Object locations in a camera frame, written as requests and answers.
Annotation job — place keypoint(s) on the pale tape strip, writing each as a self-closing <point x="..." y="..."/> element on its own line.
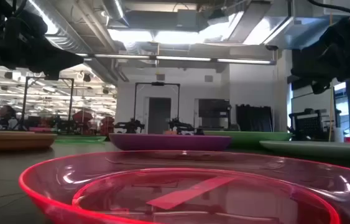
<point x="190" y="193"/>

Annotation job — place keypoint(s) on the long ceiling light strip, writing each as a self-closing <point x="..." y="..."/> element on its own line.
<point x="181" y="58"/>

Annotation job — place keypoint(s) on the red transparent plastic bowl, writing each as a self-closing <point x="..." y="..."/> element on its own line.
<point x="193" y="193"/>

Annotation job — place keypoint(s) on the black background robot arm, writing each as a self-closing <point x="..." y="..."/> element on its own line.
<point x="129" y="126"/>
<point x="181" y="126"/>

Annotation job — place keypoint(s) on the orange plastic plate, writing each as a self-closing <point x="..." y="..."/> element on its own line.
<point x="13" y="140"/>

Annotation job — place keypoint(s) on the white paper cup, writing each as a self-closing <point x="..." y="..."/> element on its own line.
<point x="338" y="135"/>

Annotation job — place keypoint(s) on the black folded panel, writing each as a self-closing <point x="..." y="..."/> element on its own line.
<point x="254" y="118"/>

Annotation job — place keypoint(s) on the purple plastic plate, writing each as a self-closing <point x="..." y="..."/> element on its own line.
<point x="170" y="143"/>

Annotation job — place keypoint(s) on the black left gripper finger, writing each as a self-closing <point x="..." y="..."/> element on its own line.
<point x="66" y="60"/>

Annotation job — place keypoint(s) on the dark wall screen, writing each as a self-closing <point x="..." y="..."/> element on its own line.
<point x="213" y="109"/>

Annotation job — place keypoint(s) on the black mesh crate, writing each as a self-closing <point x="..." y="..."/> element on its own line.
<point x="310" y="126"/>

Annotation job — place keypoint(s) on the grey door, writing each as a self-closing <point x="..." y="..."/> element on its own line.
<point x="159" y="115"/>

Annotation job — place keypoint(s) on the large pale green plate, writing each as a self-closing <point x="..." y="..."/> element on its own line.
<point x="311" y="149"/>

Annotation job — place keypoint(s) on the person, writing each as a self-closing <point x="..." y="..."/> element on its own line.
<point x="2" y="119"/>

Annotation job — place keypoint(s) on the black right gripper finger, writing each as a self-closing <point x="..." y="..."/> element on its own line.
<point x="310" y="70"/>

